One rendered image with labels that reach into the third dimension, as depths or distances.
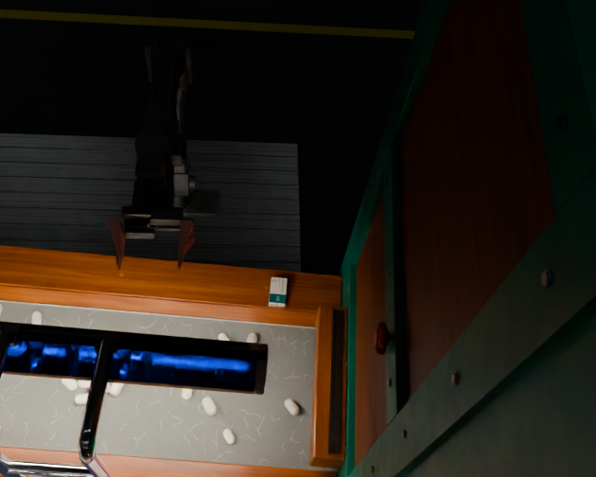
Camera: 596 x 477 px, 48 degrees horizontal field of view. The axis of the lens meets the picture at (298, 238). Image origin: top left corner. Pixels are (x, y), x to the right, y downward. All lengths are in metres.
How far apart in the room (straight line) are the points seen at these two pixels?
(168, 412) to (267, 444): 0.20
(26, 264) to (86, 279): 0.13
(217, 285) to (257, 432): 0.32
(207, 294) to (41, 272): 0.36
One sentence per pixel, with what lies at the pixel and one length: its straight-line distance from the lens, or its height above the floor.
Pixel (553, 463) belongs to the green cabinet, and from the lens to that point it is 0.46.
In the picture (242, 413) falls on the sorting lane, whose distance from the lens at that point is 1.38.
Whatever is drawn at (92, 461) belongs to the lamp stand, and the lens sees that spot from 1.02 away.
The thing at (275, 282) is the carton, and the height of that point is 0.78.
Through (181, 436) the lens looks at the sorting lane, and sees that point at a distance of 1.37.
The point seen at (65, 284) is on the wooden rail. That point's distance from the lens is 1.50.
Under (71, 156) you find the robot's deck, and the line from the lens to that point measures 1.80.
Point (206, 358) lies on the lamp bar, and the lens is 1.03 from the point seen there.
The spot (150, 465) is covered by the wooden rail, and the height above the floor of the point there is 0.76.
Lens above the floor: 2.07
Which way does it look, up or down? 59 degrees down
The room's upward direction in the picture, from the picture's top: 10 degrees clockwise
